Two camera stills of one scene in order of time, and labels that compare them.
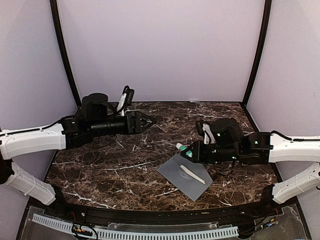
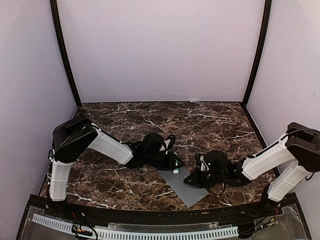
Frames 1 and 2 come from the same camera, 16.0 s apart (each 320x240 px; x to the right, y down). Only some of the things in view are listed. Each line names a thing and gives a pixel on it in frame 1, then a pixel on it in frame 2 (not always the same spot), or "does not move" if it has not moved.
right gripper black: [198, 157] -> [196, 181]
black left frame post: [59, 35] does not move
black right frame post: [263, 33] does not move
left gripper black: [138, 120] -> [171, 162]
